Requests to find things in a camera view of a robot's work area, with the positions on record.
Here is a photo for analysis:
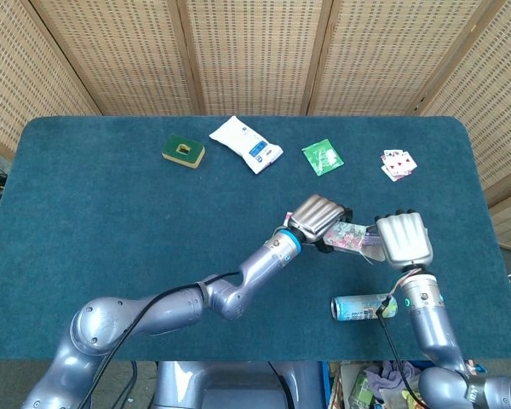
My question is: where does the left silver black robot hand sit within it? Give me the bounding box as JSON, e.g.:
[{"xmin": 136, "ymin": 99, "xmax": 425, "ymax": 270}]
[{"xmin": 283, "ymin": 194, "xmax": 353, "ymax": 255}]

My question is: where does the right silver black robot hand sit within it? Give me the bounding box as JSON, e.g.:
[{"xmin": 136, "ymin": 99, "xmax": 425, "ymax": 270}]
[{"xmin": 374, "ymin": 208, "xmax": 434, "ymax": 270}]

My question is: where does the floral white box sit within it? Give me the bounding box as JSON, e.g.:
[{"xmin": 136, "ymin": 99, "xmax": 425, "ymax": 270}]
[{"xmin": 283, "ymin": 211, "xmax": 387, "ymax": 263}]

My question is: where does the green sachet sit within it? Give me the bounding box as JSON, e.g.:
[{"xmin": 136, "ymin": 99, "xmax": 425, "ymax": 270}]
[{"xmin": 301, "ymin": 138, "xmax": 345, "ymax": 177}]

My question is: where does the light blue drink can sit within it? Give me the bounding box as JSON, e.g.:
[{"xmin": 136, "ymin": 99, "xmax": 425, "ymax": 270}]
[{"xmin": 330, "ymin": 292, "xmax": 399, "ymax": 323}]

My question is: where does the white wet wipes pack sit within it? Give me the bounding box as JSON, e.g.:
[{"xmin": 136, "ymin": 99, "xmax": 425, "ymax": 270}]
[{"xmin": 208, "ymin": 115, "xmax": 284, "ymax": 176}]

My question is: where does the purple cloth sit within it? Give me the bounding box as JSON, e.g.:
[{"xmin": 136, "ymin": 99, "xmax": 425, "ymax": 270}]
[{"xmin": 364, "ymin": 360, "xmax": 422, "ymax": 401}]

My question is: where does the green yellow sponge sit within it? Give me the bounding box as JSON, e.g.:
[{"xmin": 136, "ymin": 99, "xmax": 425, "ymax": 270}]
[{"xmin": 161, "ymin": 135, "xmax": 206, "ymax": 169}]

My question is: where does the green packet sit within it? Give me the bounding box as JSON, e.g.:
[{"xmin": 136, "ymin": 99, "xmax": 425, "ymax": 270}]
[{"xmin": 347, "ymin": 370, "xmax": 376, "ymax": 408}]

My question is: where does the woven wooden screen panel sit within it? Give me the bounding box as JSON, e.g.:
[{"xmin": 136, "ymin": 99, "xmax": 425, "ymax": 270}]
[
  {"xmin": 0, "ymin": 0, "xmax": 101, "ymax": 161},
  {"xmin": 19, "ymin": 0, "xmax": 204, "ymax": 116},
  {"xmin": 176, "ymin": 0, "xmax": 333, "ymax": 116},
  {"xmin": 300, "ymin": 0, "xmax": 511, "ymax": 116},
  {"xmin": 416, "ymin": 0, "xmax": 511, "ymax": 256}
]

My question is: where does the clear plastic bag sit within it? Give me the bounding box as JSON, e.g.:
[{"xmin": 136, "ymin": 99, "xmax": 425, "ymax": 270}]
[{"xmin": 381, "ymin": 370, "xmax": 427, "ymax": 409}]

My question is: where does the yellow green snack pack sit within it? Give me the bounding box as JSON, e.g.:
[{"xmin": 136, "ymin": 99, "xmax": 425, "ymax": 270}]
[{"xmin": 402, "ymin": 389, "xmax": 425, "ymax": 409}]

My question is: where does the grey-blue robot torso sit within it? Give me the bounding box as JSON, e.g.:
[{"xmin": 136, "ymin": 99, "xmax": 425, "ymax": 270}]
[{"xmin": 152, "ymin": 360, "xmax": 324, "ymax": 409}]

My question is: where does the teal felt table mat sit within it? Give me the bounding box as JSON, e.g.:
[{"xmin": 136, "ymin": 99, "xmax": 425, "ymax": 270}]
[{"xmin": 0, "ymin": 115, "xmax": 511, "ymax": 362}]

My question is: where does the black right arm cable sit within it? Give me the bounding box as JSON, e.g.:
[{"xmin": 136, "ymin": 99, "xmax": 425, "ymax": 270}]
[{"xmin": 376, "ymin": 297, "xmax": 429, "ymax": 409}]

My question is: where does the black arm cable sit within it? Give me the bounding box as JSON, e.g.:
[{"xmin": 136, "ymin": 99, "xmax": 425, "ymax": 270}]
[
  {"xmin": 83, "ymin": 271, "xmax": 242, "ymax": 409},
  {"xmin": 376, "ymin": 297, "xmax": 429, "ymax": 409}
]

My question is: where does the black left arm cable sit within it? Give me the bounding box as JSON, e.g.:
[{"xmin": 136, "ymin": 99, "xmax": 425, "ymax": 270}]
[{"xmin": 83, "ymin": 271, "xmax": 242, "ymax": 409}]

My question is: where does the blue metal post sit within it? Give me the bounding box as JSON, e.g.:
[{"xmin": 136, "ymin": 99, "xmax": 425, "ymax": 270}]
[{"xmin": 321, "ymin": 360, "xmax": 330, "ymax": 409}]

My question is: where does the black torso cable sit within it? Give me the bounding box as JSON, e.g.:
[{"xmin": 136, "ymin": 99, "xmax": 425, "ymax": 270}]
[{"xmin": 267, "ymin": 360, "xmax": 299, "ymax": 409}]

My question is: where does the black floor cable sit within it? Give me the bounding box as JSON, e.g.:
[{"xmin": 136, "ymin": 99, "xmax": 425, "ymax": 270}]
[{"xmin": 118, "ymin": 360, "xmax": 138, "ymax": 409}]

